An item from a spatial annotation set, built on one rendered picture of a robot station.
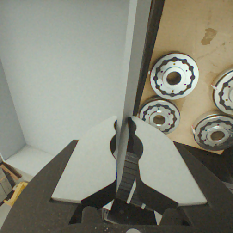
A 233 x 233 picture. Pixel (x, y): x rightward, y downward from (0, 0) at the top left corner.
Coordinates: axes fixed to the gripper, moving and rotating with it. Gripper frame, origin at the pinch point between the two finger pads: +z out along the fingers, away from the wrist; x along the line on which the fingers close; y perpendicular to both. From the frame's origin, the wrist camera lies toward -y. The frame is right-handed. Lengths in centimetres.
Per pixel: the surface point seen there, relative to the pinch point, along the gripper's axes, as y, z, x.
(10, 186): 293, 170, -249
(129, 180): 42.8, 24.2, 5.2
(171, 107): 7.3, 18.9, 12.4
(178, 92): 3.4, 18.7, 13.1
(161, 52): -4.4, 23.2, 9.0
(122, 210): 58, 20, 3
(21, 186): 262, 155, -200
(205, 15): -11.7, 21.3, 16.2
